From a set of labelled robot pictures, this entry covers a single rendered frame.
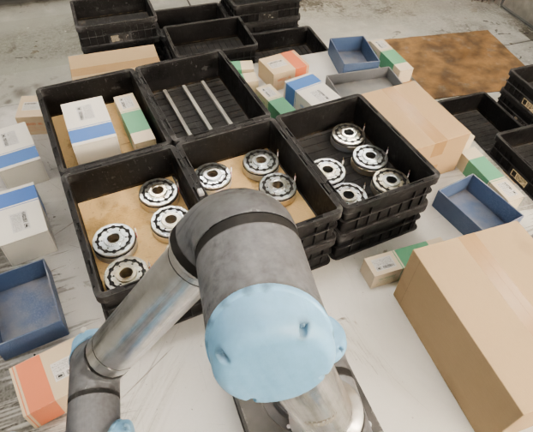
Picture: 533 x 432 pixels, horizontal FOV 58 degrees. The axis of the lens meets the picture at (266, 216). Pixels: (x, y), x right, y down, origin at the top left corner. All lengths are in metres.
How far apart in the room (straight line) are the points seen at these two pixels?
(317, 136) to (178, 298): 1.00
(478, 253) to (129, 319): 0.84
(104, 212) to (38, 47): 2.59
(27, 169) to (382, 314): 1.11
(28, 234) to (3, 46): 2.63
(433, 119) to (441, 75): 1.94
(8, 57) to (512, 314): 3.37
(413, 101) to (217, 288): 1.33
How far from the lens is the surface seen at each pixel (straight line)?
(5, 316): 1.38
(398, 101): 1.68
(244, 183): 1.35
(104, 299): 1.06
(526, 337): 1.15
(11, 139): 1.71
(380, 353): 1.25
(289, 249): 0.47
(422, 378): 1.25
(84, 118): 1.49
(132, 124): 1.48
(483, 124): 2.75
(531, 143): 2.55
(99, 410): 0.77
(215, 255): 0.47
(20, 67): 3.64
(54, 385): 1.17
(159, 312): 0.64
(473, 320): 1.12
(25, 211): 1.46
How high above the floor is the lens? 1.79
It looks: 49 degrees down
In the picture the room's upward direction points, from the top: 3 degrees clockwise
